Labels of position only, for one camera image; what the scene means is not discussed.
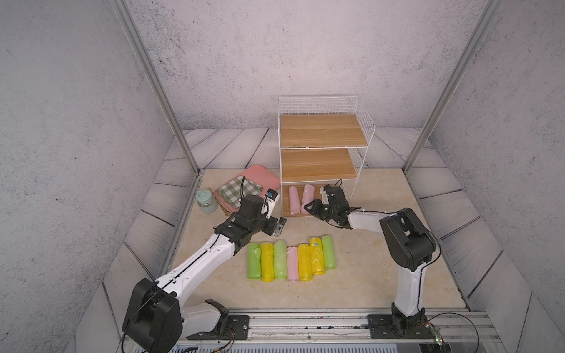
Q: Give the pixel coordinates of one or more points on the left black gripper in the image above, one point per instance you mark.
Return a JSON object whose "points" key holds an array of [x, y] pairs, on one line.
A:
{"points": [[271, 223]]}

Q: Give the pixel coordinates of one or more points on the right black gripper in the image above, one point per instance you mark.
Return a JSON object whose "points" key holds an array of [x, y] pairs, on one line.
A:
{"points": [[324, 210]]}

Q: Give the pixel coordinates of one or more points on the pink bag roll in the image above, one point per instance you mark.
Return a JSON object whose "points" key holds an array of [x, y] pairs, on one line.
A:
{"points": [[294, 200], [292, 265], [308, 197]]}

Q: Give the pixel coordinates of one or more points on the light green bag roll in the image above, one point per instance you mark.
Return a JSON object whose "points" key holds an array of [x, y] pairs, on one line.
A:
{"points": [[280, 259]]}

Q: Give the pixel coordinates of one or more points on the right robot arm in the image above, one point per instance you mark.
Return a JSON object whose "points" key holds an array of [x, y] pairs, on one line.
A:
{"points": [[411, 246]]}

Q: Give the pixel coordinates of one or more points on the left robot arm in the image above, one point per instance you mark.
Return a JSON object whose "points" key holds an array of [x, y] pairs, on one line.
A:
{"points": [[156, 317]]}

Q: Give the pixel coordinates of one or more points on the gold fork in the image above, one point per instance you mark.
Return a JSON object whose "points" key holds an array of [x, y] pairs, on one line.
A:
{"points": [[220, 205]]}

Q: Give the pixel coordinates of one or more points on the green checkered cloth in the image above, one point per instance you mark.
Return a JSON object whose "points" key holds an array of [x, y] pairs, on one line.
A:
{"points": [[235, 190]]}

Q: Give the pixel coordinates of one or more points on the yellow bag roll left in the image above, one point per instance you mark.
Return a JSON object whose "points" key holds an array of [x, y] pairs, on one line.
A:
{"points": [[267, 262]]}

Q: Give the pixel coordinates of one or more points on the bright green bag roll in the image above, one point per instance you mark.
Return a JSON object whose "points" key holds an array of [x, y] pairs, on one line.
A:
{"points": [[254, 261]]}

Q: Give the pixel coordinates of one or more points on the yellow bag roll labelled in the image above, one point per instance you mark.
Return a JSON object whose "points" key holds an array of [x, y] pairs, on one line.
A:
{"points": [[317, 258]]}

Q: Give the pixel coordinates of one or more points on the pink cutting board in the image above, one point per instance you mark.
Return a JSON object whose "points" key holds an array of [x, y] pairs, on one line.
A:
{"points": [[256, 180]]}

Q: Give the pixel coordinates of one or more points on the mint green jar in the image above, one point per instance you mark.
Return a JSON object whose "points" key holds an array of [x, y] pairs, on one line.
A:
{"points": [[206, 201]]}

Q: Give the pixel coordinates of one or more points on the green bag roll right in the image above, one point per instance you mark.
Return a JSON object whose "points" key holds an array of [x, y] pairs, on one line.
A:
{"points": [[329, 252]]}

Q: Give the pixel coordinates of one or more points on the yellow bag roll middle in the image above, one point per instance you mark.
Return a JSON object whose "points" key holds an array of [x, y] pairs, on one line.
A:
{"points": [[304, 263]]}

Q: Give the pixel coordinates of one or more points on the white wire wooden shelf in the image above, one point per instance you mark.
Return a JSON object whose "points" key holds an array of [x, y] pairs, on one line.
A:
{"points": [[322, 140]]}

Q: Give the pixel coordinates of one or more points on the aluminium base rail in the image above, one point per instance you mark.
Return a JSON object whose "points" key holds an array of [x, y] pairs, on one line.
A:
{"points": [[342, 330]]}

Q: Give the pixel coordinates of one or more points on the left frame post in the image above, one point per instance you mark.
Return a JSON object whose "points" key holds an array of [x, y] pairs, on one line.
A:
{"points": [[140, 51]]}

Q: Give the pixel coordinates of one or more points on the frame post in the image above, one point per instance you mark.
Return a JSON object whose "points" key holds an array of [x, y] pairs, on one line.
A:
{"points": [[140, 51], [469, 51]]}

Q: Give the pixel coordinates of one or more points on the right frame post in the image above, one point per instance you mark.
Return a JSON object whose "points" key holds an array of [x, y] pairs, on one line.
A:
{"points": [[469, 51]]}

